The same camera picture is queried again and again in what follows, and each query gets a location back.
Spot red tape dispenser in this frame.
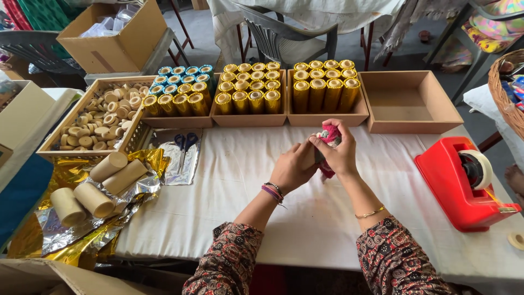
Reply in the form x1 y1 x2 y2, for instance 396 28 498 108
414 136 523 233

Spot person's right hand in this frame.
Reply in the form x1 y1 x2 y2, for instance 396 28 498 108
309 118 358 177

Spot group of blue foil tubes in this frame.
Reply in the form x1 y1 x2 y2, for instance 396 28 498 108
148 64 216 97

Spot blue handled scissors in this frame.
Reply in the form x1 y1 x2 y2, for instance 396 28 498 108
174 132 200 174

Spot group of gold foil tubes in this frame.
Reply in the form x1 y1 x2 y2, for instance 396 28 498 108
292 59 362 114
214 62 282 116
142 81 212 118

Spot small empty tape core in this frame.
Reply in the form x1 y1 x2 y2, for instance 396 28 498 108
507 232 524 252

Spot perforated wooden tray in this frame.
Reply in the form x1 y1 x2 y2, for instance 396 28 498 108
36 75 158 160

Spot green patterned cloth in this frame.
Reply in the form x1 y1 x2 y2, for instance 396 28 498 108
0 0 87 32

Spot blue cloth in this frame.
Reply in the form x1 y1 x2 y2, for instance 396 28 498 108
0 153 55 248

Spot white tablecloth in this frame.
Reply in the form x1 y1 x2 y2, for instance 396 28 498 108
115 123 524 284

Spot brown cardboard tray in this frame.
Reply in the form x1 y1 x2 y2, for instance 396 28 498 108
287 69 370 127
359 70 464 134
210 70 288 128
141 73 214 129

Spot clear plastic packets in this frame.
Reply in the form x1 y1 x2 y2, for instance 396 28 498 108
79 3 142 39

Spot clear tape roll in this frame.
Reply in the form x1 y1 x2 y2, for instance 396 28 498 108
458 149 494 191

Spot gold foil sheets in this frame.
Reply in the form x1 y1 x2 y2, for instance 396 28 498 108
6 148 171 268

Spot large open cardboard carton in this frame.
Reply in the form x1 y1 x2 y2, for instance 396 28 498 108
56 0 169 75

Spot brown carton flap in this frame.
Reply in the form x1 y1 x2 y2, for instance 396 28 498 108
0 258 187 295

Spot flat silver holographic sheet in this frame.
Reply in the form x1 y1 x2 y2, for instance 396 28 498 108
149 129 203 186

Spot person's left hand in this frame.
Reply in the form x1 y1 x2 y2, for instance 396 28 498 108
269 138 319 196

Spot crumpled silver foil sheet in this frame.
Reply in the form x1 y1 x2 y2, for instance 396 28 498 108
35 171 162 255

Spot plain cardboard tube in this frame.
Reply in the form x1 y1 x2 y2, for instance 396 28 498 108
89 151 129 183
102 158 148 196
50 187 88 228
304 144 318 171
73 182 115 219

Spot beaded thread wrist bracelets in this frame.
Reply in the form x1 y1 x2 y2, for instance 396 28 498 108
261 182 287 209

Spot wicker basket with items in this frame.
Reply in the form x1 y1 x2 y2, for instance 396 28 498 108
487 49 524 141

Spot table with white cloth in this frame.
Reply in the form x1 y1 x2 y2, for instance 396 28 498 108
206 0 407 72

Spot beige closed box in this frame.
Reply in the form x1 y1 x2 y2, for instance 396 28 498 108
0 79 56 151

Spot person's patterned garment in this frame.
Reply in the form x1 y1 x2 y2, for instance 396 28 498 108
182 215 460 295

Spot thin gold bangle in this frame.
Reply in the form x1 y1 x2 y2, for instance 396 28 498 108
355 206 386 220

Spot white cloth bundle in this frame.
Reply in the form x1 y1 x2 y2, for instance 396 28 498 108
463 84 524 166

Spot heap of round cardboard caps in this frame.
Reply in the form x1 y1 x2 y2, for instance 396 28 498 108
59 83 150 151

